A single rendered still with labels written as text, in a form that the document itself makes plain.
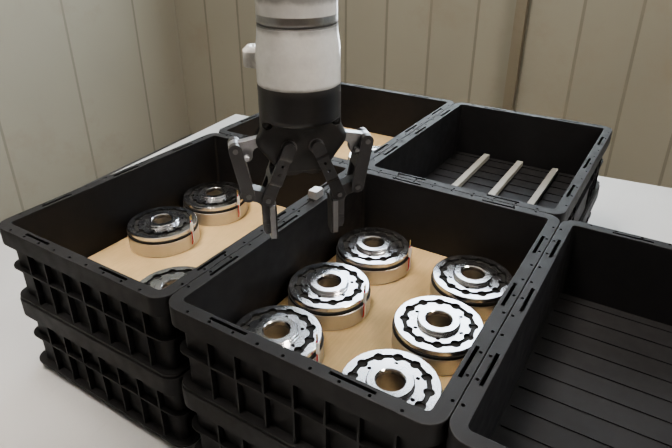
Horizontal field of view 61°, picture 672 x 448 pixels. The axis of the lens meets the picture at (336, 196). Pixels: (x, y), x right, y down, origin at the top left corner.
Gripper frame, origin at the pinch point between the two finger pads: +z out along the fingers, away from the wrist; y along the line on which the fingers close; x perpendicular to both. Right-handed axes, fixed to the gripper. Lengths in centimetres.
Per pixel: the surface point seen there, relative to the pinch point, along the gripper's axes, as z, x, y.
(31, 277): 14.4, 17.9, -33.0
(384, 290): 17.2, 9.5, 11.8
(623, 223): 30, 39, 72
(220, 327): 7.2, -6.3, -9.0
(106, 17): 16, 238, -55
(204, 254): 17.2, 23.4, -11.5
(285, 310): 14.1, 3.9, -1.9
